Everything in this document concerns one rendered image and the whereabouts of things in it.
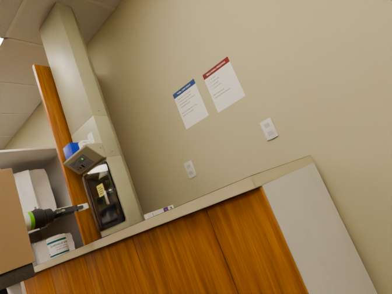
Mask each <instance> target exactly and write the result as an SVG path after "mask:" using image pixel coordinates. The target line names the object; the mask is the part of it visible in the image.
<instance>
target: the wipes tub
mask: <svg viewBox="0 0 392 294"><path fill-rule="evenodd" d="M46 243H47V247H48V251H49V254H50V258H51V259H53V258H55V257H58V256H61V255H63V254H65V253H68V252H69V247H68V243H67V239H66V236H65V233H63V234H59V235H57V236H54V237H51V238H49V239H47V240H46Z"/></svg>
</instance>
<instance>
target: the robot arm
mask: <svg viewBox="0 0 392 294"><path fill-rule="evenodd" d="M87 208H89V206H88V203H85V204H80V205H74V206H69V207H66V208H61V209H56V210H55V211H53V210H52V209H50V208H48V209H44V210H43V209H40V208H39V209H37V208H36V206H35V207H34V210H33V211H29V212H24V213H23V214H24V219H25V222H26V226H27V231H31V230H34V229H38V228H39V229H40V230H41V228H42V227H45V225H46V224H49V223H53V221H54V219H57V218H59V217H62V216H65V215H69V214H71V213H74V212H79V211H83V210H86V209H87Z"/></svg>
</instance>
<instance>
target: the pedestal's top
mask: <svg viewBox="0 0 392 294"><path fill-rule="evenodd" d="M35 276H36V275H35V271H34V267H33V263H30V264H27V265H24V266H22V267H19V268H17V269H14V270H11V271H9V272H6V273H4V274H1V275H0V291H1V290H3V289H5V288H8V287H10V286H12V285H15V284H18V283H19V282H22V281H25V280H27V279H29V278H32V277H35Z"/></svg>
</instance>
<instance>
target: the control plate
mask: <svg viewBox="0 0 392 294"><path fill-rule="evenodd" d="M82 159H83V160H82ZM78 161H80V162H78ZM88 161H89V162H88ZM92 163H94V162H93V161H92V160H90V159H89V158H88V157H86V156H85V155H82V156H80V157H79V158H78V159H76V160H75V161H74V162H73V163H71V164H70V166H71V167H73V168H74V169H75V170H77V171H78V172H82V171H83V170H85V169H86V168H87V167H88V166H90V165H91V164H92ZM84 164H85V165H84ZM81 165H84V166H85V167H82V166H81ZM80 167H81V169H80Z"/></svg>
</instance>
